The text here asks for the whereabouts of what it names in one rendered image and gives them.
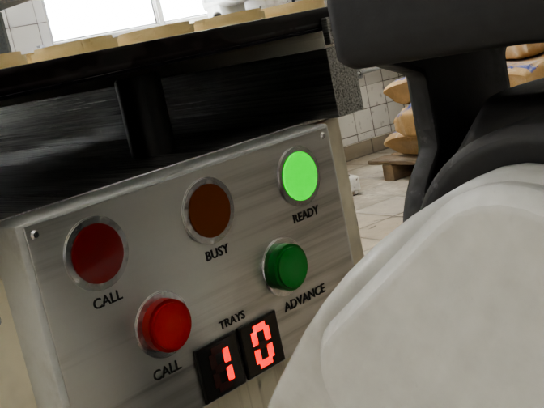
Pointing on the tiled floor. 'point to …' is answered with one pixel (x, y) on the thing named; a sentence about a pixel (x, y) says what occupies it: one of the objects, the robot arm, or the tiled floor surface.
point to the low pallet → (396, 165)
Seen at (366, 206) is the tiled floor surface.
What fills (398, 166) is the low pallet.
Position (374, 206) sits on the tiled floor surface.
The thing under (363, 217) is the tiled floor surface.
